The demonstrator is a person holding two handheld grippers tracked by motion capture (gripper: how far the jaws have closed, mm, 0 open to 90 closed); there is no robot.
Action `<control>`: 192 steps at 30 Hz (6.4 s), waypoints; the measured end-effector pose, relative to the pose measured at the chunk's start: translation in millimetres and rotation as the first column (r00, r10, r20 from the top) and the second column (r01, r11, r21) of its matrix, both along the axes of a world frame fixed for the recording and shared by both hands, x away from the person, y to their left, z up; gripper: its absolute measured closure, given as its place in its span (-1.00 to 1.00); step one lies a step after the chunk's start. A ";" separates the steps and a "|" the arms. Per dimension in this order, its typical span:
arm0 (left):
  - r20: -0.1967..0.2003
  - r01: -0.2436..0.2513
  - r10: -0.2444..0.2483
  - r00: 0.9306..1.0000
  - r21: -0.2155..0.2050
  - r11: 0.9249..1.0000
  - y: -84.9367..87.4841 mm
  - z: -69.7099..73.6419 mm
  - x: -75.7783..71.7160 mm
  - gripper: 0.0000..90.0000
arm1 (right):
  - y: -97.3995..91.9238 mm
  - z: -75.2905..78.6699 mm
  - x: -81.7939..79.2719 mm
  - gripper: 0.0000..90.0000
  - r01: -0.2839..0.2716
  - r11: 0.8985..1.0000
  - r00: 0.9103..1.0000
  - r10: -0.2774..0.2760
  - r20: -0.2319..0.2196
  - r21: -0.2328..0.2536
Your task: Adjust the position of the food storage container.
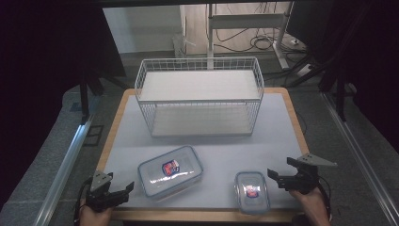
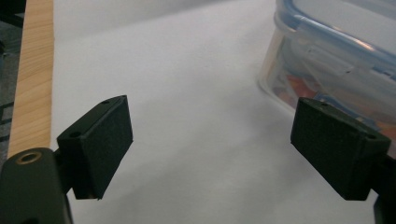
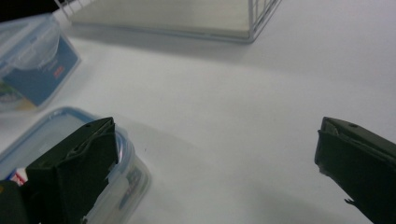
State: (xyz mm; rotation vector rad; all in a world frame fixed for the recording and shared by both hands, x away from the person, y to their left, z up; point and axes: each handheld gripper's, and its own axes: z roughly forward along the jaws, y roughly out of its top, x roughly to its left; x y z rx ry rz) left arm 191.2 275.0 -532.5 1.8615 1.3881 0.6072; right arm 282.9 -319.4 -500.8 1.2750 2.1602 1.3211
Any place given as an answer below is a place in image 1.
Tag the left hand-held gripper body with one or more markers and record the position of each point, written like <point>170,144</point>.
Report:
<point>99,197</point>

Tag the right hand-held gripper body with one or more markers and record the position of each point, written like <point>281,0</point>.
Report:
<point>302,180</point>

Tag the small clear food container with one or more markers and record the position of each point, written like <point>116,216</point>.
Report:
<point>252,192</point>

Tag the large clear food container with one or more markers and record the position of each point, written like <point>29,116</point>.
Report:
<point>171,171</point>

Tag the person's left hand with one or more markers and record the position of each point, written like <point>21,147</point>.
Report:
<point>94,218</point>

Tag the person's right hand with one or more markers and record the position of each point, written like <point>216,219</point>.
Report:
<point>312,207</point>

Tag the dark floor socket cover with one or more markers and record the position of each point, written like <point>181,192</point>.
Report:
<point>93,135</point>

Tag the light grey table mat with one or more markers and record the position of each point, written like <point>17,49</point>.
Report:
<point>219,153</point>

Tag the black stand legs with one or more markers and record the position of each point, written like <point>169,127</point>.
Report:
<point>84,97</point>
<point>340,100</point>

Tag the white power strip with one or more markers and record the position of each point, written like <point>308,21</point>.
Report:
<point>304,70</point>

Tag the aluminium floor rail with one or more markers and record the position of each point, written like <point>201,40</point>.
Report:
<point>67,169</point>
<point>360,157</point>

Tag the white metal desk frame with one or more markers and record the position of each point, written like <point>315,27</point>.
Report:
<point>247,21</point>

